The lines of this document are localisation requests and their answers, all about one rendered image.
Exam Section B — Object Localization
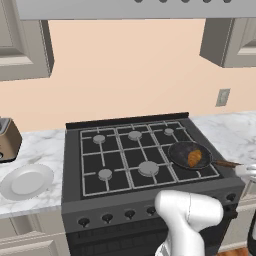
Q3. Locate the black frying pan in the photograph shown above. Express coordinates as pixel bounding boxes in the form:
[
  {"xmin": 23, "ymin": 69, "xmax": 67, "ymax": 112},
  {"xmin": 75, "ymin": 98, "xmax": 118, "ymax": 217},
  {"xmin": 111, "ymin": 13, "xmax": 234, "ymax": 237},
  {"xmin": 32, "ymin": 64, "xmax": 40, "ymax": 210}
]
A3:
[{"xmin": 167, "ymin": 140, "xmax": 244, "ymax": 171}]

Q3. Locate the dark grey gas stove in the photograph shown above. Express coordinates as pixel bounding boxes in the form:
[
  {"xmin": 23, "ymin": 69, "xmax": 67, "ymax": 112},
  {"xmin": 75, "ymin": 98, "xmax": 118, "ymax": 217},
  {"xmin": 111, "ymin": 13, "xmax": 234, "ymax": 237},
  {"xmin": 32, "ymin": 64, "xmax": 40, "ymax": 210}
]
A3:
[{"xmin": 60, "ymin": 112, "xmax": 247, "ymax": 256}]

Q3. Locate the golden brown croissant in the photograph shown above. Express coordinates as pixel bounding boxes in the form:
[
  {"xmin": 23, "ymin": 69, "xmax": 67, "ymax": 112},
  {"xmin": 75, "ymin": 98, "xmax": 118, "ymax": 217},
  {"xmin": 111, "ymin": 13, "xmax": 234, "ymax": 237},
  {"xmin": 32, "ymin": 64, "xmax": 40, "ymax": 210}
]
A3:
[{"xmin": 187, "ymin": 149, "xmax": 203, "ymax": 168}]

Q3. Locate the black oven door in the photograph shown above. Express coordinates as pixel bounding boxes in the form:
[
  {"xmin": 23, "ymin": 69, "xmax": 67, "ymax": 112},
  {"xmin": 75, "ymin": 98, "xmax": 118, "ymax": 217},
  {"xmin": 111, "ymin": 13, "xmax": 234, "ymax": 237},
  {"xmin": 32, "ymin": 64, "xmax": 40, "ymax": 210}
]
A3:
[{"xmin": 65, "ymin": 213, "xmax": 236, "ymax": 256}]

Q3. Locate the white round plate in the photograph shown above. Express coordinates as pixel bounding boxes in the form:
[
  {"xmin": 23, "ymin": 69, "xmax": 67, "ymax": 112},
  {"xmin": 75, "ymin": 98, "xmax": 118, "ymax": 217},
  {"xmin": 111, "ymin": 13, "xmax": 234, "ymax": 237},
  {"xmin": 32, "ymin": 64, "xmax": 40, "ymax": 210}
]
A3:
[{"xmin": 0, "ymin": 163, "xmax": 55, "ymax": 202}]

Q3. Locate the brown and silver toaster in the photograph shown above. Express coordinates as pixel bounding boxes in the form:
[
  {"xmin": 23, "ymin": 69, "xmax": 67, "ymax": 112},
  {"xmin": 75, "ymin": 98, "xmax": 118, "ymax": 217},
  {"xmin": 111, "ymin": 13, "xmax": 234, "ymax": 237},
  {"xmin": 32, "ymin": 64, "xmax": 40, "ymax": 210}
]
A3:
[{"xmin": 0, "ymin": 117, "xmax": 23, "ymax": 164}]

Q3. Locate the grey range hood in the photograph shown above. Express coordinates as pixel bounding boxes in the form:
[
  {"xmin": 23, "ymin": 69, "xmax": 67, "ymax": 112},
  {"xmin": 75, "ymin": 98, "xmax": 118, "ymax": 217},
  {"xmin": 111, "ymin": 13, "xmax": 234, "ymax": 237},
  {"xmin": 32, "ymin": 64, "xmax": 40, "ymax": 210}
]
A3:
[{"xmin": 14, "ymin": 0, "xmax": 256, "ymax": 21}]

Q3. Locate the beige base cupboard drawer front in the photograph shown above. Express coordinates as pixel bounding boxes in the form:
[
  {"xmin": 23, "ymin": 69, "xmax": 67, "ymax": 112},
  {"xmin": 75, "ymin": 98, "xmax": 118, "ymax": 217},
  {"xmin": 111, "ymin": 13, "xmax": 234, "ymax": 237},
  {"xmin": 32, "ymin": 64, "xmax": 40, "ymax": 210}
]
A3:
[{"xmin": 0, "ymin": 213, "xmax": 65, "ymax": 242}]

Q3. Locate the beige base cupboard door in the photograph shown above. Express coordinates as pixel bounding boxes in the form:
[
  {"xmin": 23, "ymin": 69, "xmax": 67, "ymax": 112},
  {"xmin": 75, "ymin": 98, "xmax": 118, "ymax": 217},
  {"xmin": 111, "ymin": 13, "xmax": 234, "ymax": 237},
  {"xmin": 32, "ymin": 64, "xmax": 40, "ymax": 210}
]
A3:
[{"xmin": 0, "ymin": 238, "xmax": 60, "ymax": 256}]

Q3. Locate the grey wall outlet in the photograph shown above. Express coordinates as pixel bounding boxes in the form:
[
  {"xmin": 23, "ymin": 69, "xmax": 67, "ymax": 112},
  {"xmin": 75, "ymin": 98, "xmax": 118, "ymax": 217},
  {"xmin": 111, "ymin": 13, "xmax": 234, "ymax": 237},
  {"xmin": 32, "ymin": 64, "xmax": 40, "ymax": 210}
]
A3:
[{"xmin": 215, "ymin": 88, "xmax": 231, "ymax": 108}]

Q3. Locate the grey wall cupboard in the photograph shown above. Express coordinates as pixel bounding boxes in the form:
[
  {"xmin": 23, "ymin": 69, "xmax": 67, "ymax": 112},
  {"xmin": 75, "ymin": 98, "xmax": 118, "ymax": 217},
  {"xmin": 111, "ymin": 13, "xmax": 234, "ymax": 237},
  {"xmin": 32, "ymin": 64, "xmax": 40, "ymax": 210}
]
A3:
[
  {"xmin": 199, "ymin": 18, "xmax": 256, "ymax": 69},
  {"xmin": 0, "ymin": 0, "xmax": 55, "ymax": 82}
]

